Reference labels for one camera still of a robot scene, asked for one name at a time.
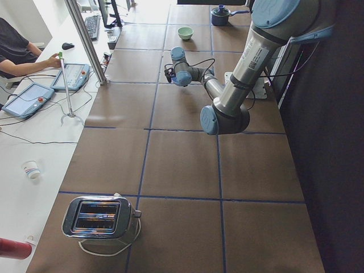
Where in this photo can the seated person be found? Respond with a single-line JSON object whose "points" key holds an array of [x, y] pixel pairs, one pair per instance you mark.
{"points": [[18, 55]]}

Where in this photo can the near teach pendant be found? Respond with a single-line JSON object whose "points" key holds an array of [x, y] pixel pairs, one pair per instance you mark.
{"points": [[29, 101]]}

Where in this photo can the black computer mouse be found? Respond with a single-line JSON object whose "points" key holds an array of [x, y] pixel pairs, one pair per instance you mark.
{"points": [[66, 46]]}

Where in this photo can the person's hand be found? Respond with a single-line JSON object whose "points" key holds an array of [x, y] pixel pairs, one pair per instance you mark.
{"points": [[53, 61]]}

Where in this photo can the teach pendant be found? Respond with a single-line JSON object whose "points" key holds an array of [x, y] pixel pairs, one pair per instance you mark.
{"points": [[29, 101], [76, 74]]}

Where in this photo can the paper cup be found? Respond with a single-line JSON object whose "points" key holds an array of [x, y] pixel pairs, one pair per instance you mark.
{"points": [[31, 169]]}

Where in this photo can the reacher grabber stick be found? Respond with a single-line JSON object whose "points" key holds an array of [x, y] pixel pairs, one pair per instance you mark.
{"points": [[71, 113]]}

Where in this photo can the aluminium frame post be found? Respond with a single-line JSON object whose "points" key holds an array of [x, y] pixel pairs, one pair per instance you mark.
{"points": [[86, 40]]}

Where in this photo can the red bottle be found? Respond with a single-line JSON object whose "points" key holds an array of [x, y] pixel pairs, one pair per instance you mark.
{"points": [[14, 249]]}

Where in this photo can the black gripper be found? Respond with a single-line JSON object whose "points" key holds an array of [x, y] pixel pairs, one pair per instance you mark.
{"points": [[169, 74]]}

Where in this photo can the black monitor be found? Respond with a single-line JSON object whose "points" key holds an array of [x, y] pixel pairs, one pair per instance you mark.
{"points": [[109, 13]]}

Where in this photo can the cream toaster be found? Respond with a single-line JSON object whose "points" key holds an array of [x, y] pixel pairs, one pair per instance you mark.
{"points": [[104, 226]]}

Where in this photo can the green bowl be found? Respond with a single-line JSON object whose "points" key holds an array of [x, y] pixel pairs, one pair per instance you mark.
{"points": [[185, 33]]}

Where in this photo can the far teach pendant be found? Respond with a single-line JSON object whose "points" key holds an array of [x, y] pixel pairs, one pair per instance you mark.
{"points": [[76, 74]]}

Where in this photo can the blue saucepan with lid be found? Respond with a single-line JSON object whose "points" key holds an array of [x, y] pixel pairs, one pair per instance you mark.
{"points": [[220, 15]]}

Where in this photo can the black keyboard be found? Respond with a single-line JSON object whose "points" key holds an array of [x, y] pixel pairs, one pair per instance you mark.
{"points": [[92, 24]]}

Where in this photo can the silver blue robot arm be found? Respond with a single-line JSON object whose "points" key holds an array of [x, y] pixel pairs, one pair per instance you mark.
{"points": [[274, 24]]}

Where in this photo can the white mounting pillar with base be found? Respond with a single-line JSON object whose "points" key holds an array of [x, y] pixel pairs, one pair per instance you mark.
{"points": [[259, 91]]}

